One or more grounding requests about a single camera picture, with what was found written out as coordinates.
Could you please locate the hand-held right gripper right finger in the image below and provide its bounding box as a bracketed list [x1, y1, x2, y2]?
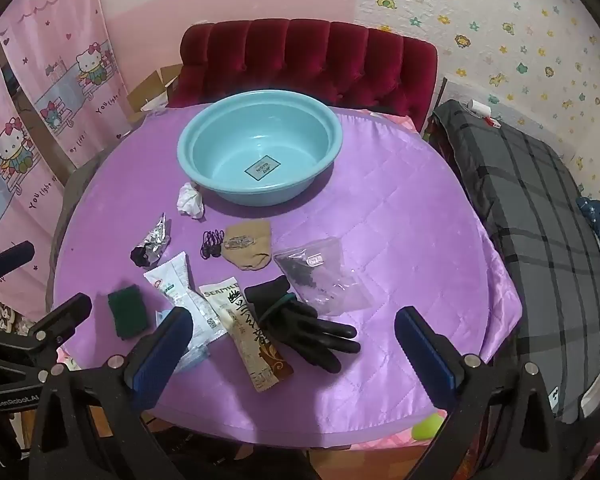
[394, 306, 563, 480]

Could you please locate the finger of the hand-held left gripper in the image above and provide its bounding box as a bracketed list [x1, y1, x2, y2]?
[0, 241, 35, 281]
[29, 293, 93, 347]

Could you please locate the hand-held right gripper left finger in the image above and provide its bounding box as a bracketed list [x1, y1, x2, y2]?
[27, 306, 196, 480]

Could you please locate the white snack packet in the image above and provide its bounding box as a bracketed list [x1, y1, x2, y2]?
[143, 251, 228, 348]

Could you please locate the clear zip bag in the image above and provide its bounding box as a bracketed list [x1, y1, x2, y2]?
[272, 236, 376, 317]

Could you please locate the light blue plastic basin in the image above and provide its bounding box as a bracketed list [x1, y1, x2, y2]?
[176, 90, 342, 207]

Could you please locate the dark green sponge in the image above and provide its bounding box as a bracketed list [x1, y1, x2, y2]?
[107, 284, 148, 342]

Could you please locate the yellow-green ball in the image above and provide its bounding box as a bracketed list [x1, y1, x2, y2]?
[412, 412, 446, 442]

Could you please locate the beige and brown snack packet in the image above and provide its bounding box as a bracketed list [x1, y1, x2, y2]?
[199, 280, 296, 393]

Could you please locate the crumpled silver foil wrapper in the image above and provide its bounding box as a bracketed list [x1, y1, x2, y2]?
[139, 214, 172, 266]

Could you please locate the black rubber glove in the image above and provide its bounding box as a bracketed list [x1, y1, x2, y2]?
[243, 275, 362, 375]

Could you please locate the beige sock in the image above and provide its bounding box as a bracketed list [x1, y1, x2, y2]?
[220, 220, 273, 272]

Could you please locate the pink cartoon cat curtain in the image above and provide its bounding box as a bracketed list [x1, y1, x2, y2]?
[0, 0, 131, 321]

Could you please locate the purple quilted tablecloth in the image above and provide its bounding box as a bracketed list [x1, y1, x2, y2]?
[50, 105, 523, 446]

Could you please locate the crumpled white tissue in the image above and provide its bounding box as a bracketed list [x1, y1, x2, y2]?
[176, 182, 206, 221]

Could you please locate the grey plaid blanket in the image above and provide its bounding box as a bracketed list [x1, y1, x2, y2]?
[432, 99, 600, 421]

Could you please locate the brown cardboard box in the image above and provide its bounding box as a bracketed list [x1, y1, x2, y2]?
[126, 64, 183, 128]

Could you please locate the red tufted velvet headboard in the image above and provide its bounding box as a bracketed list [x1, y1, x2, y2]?
[167, 19, 438, 133]

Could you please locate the bundle of black hair ties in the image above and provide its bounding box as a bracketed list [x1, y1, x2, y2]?
[200, 229, 226, 260]

